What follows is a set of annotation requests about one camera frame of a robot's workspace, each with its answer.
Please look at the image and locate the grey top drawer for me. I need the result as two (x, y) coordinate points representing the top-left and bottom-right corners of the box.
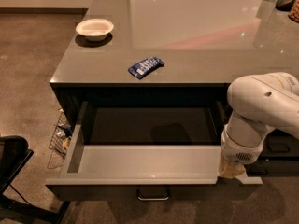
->
(46, 103), (263, 202)

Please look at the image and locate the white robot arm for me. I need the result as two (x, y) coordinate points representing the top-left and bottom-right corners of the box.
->
(219, 72), (299, 179)

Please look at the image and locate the right bottom drawer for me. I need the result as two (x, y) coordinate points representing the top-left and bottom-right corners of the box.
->
(245, 160), (299, 177)

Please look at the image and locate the right middle drawer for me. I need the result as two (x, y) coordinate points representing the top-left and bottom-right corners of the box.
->
(261, 130), (299, 159)

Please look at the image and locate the blue snack packet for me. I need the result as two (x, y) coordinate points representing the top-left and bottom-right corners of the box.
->
(128, 57), (164, 79)

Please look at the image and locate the grey counter cabinet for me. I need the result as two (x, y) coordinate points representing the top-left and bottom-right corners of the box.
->
(50, 0), (299, 179)

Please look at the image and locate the snack bag on counter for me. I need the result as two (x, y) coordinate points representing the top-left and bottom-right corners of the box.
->
(288, 0), (299, 22)

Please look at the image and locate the white paper bowl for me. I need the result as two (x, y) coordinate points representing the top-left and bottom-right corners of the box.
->
(76, 19), (114, 42)

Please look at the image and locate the wire basket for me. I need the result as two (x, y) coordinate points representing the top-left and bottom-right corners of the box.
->
(48, 108), (73, 169)

